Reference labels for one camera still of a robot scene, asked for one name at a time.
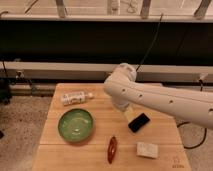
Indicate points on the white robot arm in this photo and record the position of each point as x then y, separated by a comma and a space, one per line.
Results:
193, 106

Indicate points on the white plastic bottle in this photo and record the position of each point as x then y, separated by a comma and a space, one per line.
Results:
76, 97

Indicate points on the red-brown oval object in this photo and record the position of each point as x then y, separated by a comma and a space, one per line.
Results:
112, 149

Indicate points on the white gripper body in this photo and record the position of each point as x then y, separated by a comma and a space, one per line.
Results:
121, 104

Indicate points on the green ceramic bowl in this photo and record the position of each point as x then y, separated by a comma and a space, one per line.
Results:
75, 125

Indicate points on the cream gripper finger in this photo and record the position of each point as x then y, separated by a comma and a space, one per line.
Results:
129, 114

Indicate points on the white sponge block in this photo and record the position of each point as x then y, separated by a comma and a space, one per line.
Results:
147, 150

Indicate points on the black phone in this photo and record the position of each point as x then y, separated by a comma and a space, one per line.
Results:
138, 122

